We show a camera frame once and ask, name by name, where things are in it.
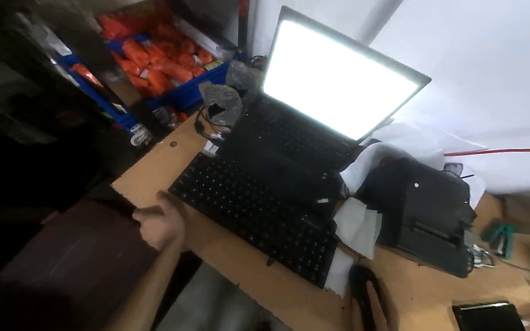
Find pile of orange packets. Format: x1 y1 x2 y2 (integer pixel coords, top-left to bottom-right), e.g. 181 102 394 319
71 14 214 98

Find black smartphone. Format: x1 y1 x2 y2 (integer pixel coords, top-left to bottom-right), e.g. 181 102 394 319
452 301 527 331

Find white paper sheet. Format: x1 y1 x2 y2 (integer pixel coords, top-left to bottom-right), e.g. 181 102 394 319
324 248 354 299

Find red cord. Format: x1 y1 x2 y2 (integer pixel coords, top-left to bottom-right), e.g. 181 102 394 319
444 147 530 157

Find black cable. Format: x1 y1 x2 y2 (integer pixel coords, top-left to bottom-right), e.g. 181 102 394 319
194 106 232 141

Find black laptop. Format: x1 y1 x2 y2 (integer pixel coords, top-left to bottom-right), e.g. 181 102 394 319
215 6 432 221

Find blue plastic crate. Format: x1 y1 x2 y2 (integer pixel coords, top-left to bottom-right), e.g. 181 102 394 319
55 33 232 135

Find person's legs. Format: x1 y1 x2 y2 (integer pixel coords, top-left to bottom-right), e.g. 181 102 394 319
155 261 293 331

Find person's left forearm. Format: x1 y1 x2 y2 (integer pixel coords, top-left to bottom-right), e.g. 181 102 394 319
104 237 186 331

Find black computer mouse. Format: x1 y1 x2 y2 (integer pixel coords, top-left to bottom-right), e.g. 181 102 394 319
348 265 387 331

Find person's right hand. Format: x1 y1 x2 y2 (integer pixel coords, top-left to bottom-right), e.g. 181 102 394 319
351 280 390 331

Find black keyboard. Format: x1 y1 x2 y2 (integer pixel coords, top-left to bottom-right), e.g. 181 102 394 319
168 152 340 289

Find white cloth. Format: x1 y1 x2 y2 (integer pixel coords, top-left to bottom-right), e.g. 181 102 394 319
340 142 415 197

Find crumpled grey plastic bag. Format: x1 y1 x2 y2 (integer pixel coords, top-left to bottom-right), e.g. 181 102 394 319
199 81 244 131
225 60 266 103

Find metal rack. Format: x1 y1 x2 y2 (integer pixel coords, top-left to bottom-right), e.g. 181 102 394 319
30 0 170 144

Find black printer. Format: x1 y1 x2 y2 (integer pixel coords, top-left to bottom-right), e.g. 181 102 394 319
355 157 476 279

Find white folded paper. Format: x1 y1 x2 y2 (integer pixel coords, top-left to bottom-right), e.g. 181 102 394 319
333 197 383 260

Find person's left hand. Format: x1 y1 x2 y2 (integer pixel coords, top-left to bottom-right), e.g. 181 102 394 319
133 191 186 252

